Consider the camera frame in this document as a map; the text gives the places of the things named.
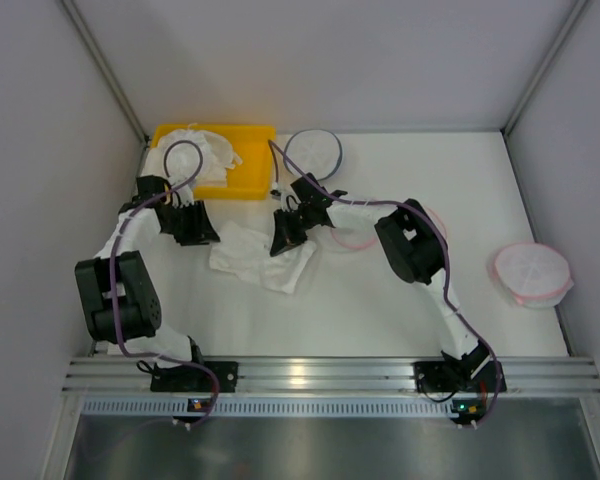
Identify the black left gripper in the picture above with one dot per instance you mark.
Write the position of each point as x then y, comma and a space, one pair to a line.
188, 220

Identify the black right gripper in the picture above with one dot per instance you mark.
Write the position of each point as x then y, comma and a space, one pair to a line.
295, 223

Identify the white bra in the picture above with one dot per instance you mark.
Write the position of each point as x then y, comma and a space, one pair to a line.
245, 253

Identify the pink-trimmed mesh laundry bag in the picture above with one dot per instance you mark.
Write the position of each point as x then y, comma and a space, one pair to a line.
358, 240

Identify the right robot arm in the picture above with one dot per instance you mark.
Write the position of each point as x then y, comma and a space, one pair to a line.
414, 247

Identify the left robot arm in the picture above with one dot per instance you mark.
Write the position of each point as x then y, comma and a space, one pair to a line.
120, 303

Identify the blue-trimmed mesh laundry bag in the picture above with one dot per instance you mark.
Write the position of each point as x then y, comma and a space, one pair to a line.
316, 151

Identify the pink-trimmed laundry bag at right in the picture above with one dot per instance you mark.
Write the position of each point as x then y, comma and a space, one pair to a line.
531, 275

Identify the yellow plastic bin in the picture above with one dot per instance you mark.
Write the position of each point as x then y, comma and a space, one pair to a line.
249, 181

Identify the white bras in bin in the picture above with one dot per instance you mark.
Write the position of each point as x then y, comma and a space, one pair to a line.
184, 151

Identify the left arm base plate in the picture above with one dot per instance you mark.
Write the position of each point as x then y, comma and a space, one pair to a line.
183, 379

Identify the aluminium frame rail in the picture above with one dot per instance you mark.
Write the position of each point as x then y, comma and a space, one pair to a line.
540, 377

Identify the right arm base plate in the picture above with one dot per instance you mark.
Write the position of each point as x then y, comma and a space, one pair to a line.
446, 377

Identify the slotted cable duct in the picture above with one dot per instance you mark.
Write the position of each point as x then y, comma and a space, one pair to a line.
280, 407

